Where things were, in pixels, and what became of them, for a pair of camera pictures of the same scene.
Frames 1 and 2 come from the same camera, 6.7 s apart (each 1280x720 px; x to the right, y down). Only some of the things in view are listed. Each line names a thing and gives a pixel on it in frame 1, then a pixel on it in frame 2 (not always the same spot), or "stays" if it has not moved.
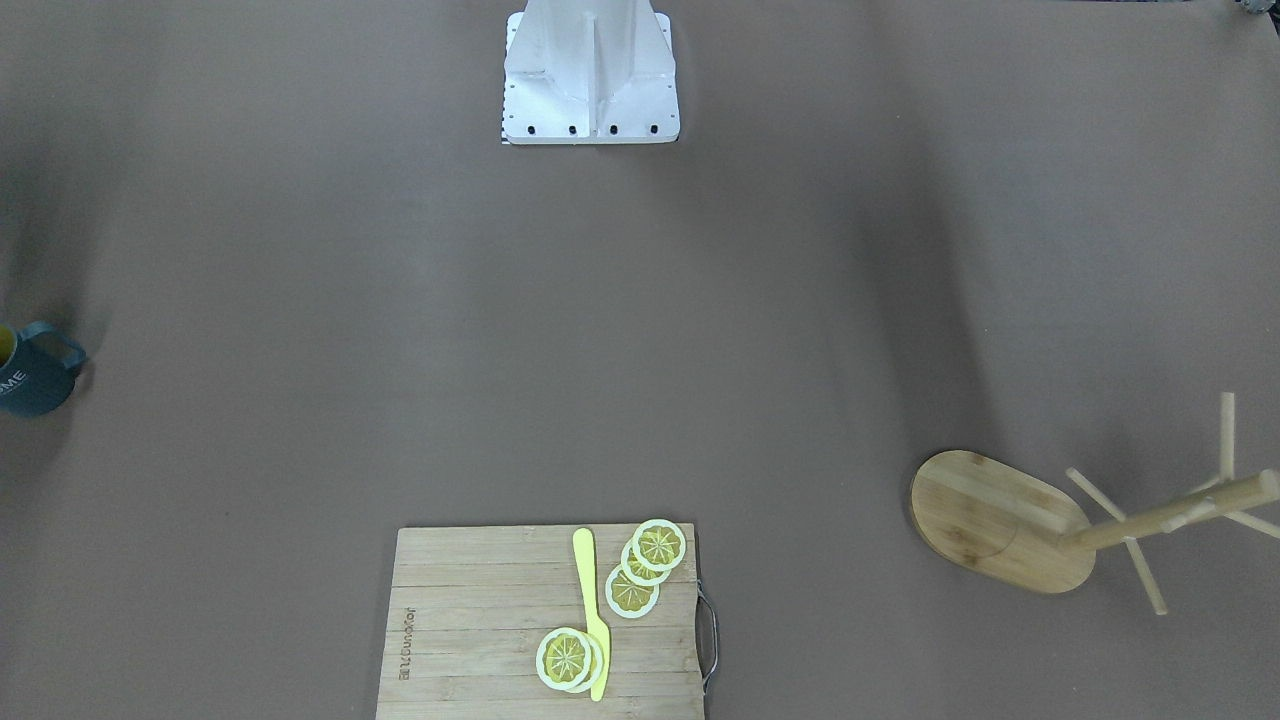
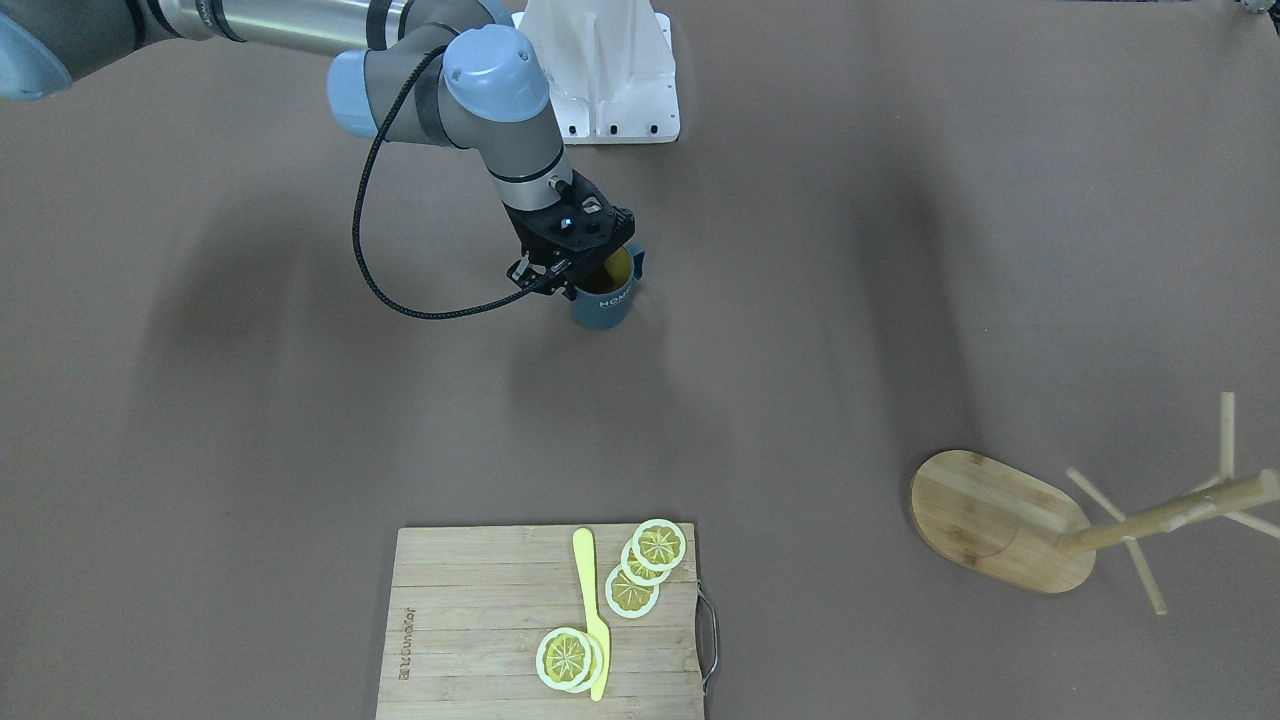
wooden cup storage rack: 1004,525 stays
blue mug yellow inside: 38,368 → 611,309
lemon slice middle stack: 635,572 stays
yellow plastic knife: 584,552 stays
